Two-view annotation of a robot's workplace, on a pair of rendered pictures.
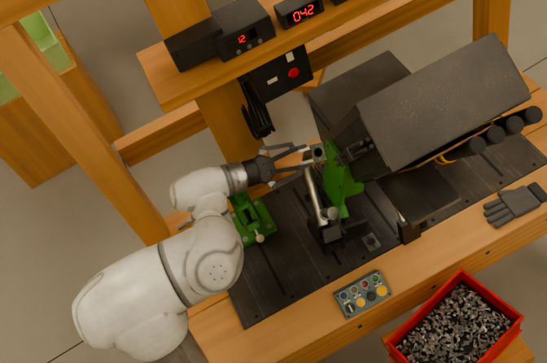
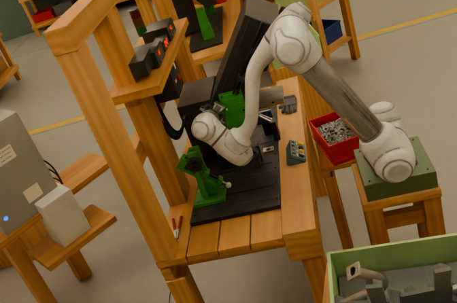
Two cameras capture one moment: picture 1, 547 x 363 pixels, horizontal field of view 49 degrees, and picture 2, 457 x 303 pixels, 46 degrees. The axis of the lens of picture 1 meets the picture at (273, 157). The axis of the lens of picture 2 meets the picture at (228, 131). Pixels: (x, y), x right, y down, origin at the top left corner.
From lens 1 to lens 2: 2.14 m
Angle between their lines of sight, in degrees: 57
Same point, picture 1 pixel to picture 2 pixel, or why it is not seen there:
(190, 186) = (205, 116)
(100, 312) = (296, 28)
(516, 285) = not seen: hidden behind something
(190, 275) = (300, 9)
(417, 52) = (120, 213)
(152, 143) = not seen: hidden behind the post
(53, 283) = not seen: outside the picture
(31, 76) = (99, 81)
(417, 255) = (290, 135)
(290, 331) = (296, 184)
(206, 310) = (251, 227)
